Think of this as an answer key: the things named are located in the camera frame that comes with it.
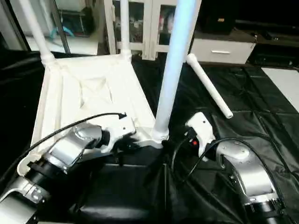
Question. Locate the white plastic table top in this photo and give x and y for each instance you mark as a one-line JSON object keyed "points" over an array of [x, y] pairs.
{"points": [[88, 93]]}

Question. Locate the black work mat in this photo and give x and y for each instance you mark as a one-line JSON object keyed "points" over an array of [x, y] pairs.
{"points": [[224, 93]]}

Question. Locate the white plastic table leg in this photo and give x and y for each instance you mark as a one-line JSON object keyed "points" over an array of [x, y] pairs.
{"points": [[210, 86], [35, 28], [175, 60], [124, 28]]}

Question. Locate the white drawer unit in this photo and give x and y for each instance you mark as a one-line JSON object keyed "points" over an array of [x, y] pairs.
{"points": [[222, 50]]}

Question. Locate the black low shelf unit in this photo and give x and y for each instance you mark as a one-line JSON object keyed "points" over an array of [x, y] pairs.
{"points": [[261, 18]]}

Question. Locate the white glass door cabinet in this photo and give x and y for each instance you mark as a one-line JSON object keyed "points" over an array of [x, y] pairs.
{"points": [[149, 23]]}

